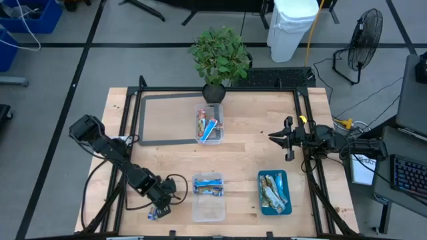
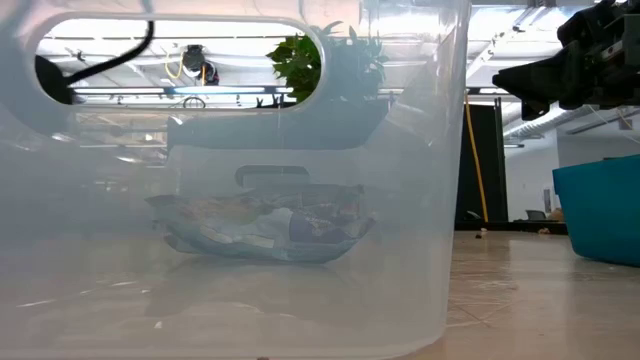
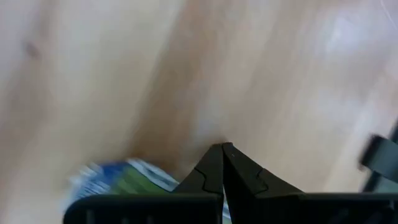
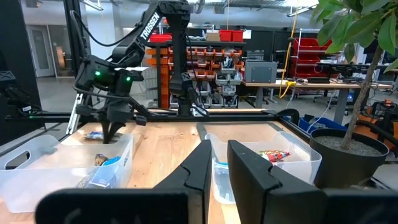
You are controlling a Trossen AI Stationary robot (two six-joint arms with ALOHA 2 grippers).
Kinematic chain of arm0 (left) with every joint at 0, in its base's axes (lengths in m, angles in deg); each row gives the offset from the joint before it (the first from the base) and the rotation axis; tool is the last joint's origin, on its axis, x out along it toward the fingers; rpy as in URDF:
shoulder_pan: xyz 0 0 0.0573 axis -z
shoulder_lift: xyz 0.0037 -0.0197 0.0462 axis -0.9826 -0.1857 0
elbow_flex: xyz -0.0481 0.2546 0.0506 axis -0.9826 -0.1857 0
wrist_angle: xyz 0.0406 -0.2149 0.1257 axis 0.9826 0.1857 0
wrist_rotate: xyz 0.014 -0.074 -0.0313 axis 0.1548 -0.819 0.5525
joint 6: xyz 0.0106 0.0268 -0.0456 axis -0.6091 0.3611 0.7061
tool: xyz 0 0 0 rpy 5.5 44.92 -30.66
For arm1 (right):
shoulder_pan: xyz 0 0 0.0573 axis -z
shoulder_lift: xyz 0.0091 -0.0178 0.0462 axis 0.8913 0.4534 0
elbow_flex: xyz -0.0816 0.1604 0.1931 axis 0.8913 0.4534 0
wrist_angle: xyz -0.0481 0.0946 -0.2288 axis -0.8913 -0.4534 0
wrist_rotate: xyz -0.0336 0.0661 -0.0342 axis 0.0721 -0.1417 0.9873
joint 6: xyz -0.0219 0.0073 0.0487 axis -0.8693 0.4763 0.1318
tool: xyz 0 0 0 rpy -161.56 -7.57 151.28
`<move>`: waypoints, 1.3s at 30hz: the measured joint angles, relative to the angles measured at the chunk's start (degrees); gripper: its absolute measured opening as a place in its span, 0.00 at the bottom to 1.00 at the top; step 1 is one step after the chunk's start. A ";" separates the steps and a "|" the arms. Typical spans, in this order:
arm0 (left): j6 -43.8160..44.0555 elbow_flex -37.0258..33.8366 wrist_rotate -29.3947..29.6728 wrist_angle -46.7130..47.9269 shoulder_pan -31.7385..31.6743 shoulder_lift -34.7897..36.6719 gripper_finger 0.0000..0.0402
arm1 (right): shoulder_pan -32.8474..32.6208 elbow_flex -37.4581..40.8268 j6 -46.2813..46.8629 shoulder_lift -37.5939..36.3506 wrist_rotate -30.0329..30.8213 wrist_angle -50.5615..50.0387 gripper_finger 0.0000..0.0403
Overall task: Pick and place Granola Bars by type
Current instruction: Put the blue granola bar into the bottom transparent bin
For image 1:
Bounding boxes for black floor cable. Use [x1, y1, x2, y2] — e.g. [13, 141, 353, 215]
[81, 159, 113, 231]

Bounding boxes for blue storage bin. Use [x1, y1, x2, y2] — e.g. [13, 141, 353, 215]
[0, 28, 20, 73]
[0, 0, 63, 34]

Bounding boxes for black plant pot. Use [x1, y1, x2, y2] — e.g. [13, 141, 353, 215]
[201, 83, 227, 105]

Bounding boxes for black perforated floor mat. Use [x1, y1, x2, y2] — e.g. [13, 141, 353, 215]
[233, 66, 316, 89]

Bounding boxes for black chair base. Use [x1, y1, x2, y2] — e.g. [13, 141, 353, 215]
[0, 103, 14, 123]

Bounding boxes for teal plastic bin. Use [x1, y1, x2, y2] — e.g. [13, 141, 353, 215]
[257, 169, 294, 217]

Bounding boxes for green brown granola bar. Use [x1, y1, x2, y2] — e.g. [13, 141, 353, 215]
[259, 175, 269, 208]

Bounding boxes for white cable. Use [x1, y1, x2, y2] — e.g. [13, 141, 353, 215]
[0, 0, 41, 53]

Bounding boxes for black stand leg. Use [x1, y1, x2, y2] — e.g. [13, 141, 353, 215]
[117, 0, 166, 23]

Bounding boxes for grey desk top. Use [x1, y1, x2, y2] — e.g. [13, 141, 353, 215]
[395, 53, 427, 137]

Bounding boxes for black backlit keyboard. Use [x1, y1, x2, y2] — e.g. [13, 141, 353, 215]
[389, 153, 427, 200]

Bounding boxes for black desk device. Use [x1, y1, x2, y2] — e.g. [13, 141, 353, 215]
[414, 50, 427, 85]

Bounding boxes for green white granola bar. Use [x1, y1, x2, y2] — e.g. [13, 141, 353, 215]
[262, 185, 287, 215]

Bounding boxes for clear plastic bin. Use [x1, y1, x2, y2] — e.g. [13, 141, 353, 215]
[194, 102, 225, 145]
[191, 171, 227, 223]

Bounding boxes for black aluminium table frame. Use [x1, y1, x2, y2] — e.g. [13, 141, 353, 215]
[75, 75, 363, 240]

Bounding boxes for yellow cable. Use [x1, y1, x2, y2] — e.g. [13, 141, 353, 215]
[304, 0, 326, 67]

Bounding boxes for green leafy plant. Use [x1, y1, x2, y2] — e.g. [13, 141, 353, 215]
[187, 25, 252, 87]

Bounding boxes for black floor fan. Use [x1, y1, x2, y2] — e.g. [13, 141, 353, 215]
[332, 7, 384, 85]

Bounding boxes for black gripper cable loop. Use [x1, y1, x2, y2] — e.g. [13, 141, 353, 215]
[165, 173, 189, 205]

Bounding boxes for grey rectangular frame mat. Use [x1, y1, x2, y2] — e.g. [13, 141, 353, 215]
[137, 91, 224, 147]

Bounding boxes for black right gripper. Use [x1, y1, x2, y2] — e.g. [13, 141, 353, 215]
[268, 115, 310, 163]

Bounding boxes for blue red granola bar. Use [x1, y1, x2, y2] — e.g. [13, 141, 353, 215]
[199, 117, 224, 142]

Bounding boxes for yellow power plug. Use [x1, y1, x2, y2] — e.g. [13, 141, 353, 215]
[332, 117, 354, 131]

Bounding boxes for white paper sign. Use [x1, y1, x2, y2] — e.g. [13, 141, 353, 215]
[349, 153, 378, 187]

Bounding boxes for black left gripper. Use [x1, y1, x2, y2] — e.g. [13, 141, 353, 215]
[149, 178, 177, 219]

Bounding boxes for grey floor bar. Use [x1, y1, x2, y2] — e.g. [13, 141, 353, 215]
[0, 75, 30, 88]

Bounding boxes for white trash bin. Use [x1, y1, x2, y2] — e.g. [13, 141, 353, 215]
[266, 0, 320, 63]

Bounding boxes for dark grey desk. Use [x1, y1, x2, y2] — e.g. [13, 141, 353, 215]
[372, 125, 427, 234]

